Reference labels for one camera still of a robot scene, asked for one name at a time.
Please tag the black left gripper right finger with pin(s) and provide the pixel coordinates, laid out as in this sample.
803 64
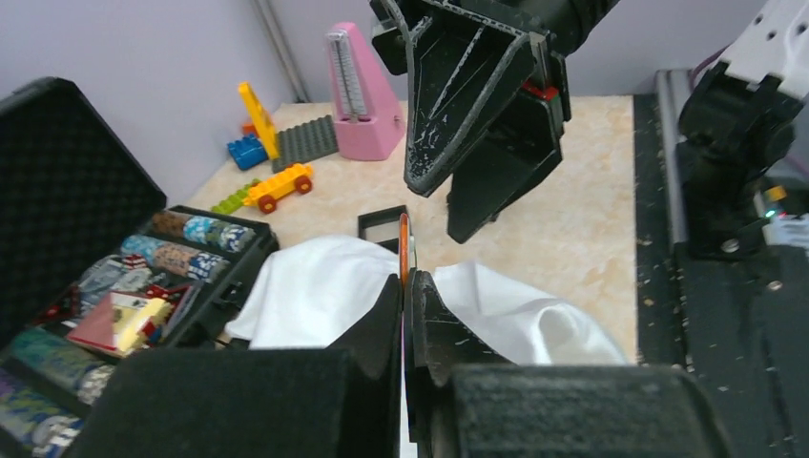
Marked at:
464 399

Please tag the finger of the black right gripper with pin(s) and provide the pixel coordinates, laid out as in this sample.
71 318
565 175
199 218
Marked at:
519 151
463 70

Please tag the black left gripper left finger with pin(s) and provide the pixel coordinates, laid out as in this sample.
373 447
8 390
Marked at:
339 401

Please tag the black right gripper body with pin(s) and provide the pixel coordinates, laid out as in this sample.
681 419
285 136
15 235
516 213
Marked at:
565 25

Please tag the white shirt garment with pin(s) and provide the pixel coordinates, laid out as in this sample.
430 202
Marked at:
309 294

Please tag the brown ring brooch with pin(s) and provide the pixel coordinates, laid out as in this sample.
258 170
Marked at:
407 248

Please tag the black square frame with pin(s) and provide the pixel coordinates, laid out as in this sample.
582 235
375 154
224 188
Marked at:
382 227

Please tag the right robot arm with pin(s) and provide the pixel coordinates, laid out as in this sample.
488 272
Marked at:
737 123

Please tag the pink phone stand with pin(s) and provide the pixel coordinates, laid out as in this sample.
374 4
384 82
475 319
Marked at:
367 115

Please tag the dark grey baseplate right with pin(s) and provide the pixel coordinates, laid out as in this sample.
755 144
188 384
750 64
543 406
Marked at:
306 142

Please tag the yellow toy car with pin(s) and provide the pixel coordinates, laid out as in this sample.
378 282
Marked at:
266 194

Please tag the orange small toy piece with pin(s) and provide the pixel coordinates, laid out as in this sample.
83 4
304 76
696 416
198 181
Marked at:
248 128

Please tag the lime green flat brick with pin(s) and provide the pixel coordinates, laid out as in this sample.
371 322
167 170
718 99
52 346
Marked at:
234 201

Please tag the blue toy brick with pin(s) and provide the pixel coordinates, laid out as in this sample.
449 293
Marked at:
247 152

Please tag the black poker chip case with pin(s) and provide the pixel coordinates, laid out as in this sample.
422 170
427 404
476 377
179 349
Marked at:
71 192

